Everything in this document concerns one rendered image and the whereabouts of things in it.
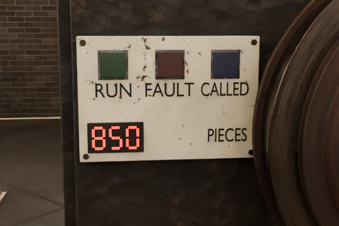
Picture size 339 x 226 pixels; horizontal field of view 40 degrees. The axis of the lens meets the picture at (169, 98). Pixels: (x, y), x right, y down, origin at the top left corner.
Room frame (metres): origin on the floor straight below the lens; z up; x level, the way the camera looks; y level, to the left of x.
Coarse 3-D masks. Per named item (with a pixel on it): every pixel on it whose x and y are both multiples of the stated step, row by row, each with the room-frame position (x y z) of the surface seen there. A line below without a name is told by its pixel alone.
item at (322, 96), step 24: (336, 48) 0.53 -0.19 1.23; (336, 72) 0.53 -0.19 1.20; (312, 96) 0.53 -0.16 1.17; (336, 96) 0.53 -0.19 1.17; (312, 120) 0.53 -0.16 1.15; (336, 120) 0.52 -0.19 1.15; (312, 144) 0.53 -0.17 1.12; (336, 144) 0.51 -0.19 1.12; (312, 168) 0.53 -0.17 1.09; (336, 168) 0.51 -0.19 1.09; (312, 192) 0.53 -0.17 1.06; (336, 192) 0.52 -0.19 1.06; (336, 216) 0.53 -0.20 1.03
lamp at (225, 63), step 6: (216, 54) 0.66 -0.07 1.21; (222, 54) 0.66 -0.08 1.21; (228, 54) 0.66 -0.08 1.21; (234, 54) 0.66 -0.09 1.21; (216, 60) 0.66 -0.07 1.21; (222, 60) 0.66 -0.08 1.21; (228, 60) 0.66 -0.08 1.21; (234, 60) 0.66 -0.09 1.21; (216, 66) 0.66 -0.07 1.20; (222, 66) 0.66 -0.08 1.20; (228, 66) 0.66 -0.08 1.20; (234, 66) 0.66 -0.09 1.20; (216, 72) 0.66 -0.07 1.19; (222, 72) 0.66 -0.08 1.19; (228, 72) 0.66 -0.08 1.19; (234, 72) 0.66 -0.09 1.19
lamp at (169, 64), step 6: (162, 54) 0.65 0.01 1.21; (168, 54) 0.66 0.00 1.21; (174, 54) 0.66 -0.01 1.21; (180, 54) 0.66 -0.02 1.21; (162, 60) 0.65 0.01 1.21; (168, 60) 0.66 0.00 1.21; (174, 60) 0.66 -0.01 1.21; (180, 60) 0.66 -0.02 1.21; (162, 66) 0.65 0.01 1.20; (168, 66) 0.66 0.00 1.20; (174, 66) 0.66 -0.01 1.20; (180, 66) 0.66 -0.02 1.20; (162, 72) 0.65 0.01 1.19; (168, 72) 0.66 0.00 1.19; (174, 72) 0.66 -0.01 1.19; (180, 72) 0.66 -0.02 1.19
